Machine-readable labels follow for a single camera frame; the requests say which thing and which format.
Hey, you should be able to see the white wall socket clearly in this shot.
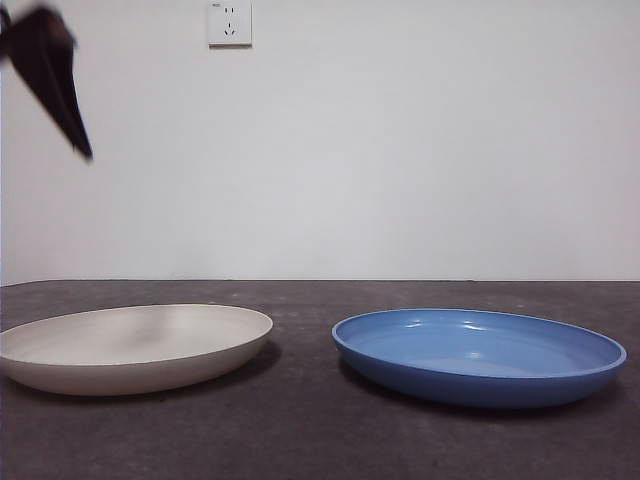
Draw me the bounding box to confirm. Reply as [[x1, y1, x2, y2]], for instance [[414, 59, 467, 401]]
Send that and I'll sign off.
[[208, 1, 253, 50]]

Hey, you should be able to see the blue round plate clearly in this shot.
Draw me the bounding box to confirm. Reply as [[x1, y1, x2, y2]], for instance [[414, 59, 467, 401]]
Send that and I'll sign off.
[[331, 307, 628, 410]]

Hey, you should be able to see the white round plate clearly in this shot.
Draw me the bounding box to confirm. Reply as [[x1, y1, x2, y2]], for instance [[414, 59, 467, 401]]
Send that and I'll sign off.
[[0, 303, 274, 397]]

